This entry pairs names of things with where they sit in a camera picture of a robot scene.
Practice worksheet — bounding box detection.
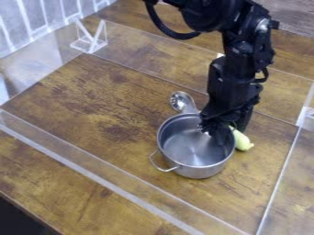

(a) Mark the green spoon handle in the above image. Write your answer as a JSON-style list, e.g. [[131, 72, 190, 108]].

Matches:
[[230, 127, 254, 151]]

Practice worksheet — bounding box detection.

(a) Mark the stainless steel pot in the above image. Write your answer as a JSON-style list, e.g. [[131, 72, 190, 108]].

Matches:
[[149, 113, 235, 179]]

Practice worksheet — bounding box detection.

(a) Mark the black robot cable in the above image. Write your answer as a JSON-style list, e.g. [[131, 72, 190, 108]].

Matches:
[[141, 0, 206, 40]]

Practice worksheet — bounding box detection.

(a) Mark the black bar on table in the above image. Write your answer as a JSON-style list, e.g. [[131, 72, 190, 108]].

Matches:
[[270, 19, 279, 30]]

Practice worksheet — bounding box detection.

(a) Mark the clear acrylic front barrier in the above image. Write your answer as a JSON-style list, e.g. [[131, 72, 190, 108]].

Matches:
[[0, 109, 247, 235]]

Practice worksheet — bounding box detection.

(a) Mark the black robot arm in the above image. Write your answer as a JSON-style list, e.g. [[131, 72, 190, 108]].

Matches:
[[164, 0, 278, 144]]

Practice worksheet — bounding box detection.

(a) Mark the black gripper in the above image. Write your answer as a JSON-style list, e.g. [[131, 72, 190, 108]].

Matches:
[[200, 56, 262, 146]]

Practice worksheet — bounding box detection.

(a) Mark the clear acrylic triangle stand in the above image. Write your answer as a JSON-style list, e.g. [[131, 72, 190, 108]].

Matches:
[[69, 20, 108, 54]]

